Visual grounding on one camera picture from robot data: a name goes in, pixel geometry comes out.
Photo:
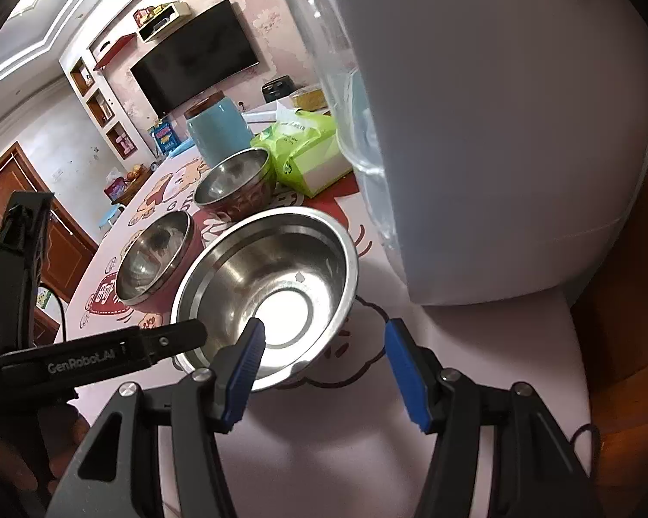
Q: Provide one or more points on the green wipes pack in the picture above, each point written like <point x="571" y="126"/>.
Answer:
<point x="302" y="140"/>

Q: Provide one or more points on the person's left hand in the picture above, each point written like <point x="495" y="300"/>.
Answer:
<point x="71" y="434"/>

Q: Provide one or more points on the black television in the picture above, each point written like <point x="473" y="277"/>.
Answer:
<point x="194" y="59"/>

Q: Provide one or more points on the blue stool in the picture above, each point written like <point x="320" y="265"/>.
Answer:
<point x="110" y="218"/>

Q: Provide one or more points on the white wall shelf unit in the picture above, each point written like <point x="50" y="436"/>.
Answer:
<point x="105" y="113"/>

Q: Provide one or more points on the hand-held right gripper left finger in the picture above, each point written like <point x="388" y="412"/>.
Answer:
<point x="243" y="377"/>

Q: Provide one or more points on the pink steel bowl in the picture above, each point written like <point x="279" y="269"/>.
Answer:
<point x="232" y="181"/>
<point x="151" y="259"/>

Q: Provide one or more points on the red wall shelf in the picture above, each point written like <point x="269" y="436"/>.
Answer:
<point x="113" y="51"/>

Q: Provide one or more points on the brown wooden door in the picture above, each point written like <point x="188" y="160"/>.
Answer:
<point x="73" y="251"/>

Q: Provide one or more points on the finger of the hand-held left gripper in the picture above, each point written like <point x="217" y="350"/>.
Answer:
<point x="167" y="341"/>

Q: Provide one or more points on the orange wooden door frame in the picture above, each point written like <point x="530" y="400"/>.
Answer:
<point x="626" y="334"/>

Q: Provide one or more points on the white appliance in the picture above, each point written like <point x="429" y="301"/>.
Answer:
<point x="491" y="118"/>

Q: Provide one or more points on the large steel bowl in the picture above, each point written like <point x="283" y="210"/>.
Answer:
<point x="281" y="259"/>

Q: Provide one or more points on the colourful box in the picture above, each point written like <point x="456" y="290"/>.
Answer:
<point x="164" y="137"/>

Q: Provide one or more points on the blue tray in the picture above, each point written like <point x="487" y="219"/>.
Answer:
<point x="182" y="149"/>

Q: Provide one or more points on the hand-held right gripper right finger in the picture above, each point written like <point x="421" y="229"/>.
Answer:
<point x="407" y="377"/>

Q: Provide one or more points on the printed pink tablecloth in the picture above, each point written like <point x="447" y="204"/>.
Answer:
<point x="329" y="442"/>

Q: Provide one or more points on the red tissue box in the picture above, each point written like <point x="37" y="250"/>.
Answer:
<point x="117" y="190"/>

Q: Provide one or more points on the yellow box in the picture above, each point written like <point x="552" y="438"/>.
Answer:
<point x="308" y="100"/>

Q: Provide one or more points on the blue canister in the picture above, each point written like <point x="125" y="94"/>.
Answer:
<point x="216" y="135"/>

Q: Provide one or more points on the cream floating shelf box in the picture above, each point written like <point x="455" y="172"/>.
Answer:
<point x="164" y="24"/>

